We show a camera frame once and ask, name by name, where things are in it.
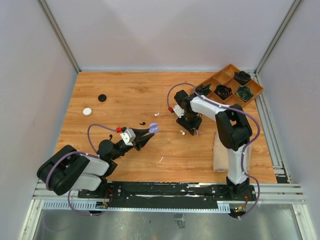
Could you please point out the aluminium frame rail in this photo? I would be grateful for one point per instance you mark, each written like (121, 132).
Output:
(44, 6)

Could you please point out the black orange rolled tie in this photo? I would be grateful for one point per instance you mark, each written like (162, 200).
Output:
(223, 91)

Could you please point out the dark green rolled tie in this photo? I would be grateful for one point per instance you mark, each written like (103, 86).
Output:
(204, 89)

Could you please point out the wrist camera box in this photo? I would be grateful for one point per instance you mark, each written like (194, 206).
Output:
(178, 111)
(128, 136)

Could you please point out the blue yellow rolled tie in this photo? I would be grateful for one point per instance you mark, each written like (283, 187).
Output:
(244, 93)

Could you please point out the purple earbud charging case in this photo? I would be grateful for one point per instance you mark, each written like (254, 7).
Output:
(153, 128)

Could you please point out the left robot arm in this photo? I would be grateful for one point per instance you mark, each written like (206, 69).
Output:
(70, 169)

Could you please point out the white round charging case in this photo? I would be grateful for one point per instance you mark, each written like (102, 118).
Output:
(87, 111)

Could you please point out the beige folded cloth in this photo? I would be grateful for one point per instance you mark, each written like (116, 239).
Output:
(220, 156)

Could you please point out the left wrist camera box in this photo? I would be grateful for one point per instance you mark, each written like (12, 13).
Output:
(128, 136)

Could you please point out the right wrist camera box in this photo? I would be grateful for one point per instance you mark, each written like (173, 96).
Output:
(178, 111)

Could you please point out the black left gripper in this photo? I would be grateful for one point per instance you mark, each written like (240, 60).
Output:
(143, 140)

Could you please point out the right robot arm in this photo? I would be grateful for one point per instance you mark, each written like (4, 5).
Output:
(233, 130)

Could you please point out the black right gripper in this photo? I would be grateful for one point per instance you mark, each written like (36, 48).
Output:
(196, 124)

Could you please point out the black dotted rolled tie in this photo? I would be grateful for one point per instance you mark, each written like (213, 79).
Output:
(242, 77)

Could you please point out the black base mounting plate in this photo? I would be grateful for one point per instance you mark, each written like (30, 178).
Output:
(168, 195)

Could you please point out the wooden compartment tray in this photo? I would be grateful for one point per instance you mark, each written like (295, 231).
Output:
(230, 86)

